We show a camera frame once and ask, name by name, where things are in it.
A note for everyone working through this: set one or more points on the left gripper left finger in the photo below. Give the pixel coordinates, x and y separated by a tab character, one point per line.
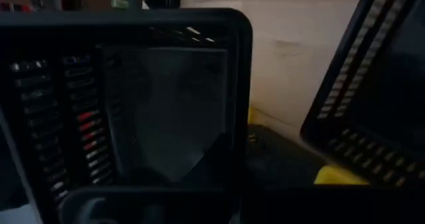
149	204

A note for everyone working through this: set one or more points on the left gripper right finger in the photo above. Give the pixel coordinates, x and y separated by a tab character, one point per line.
299	200

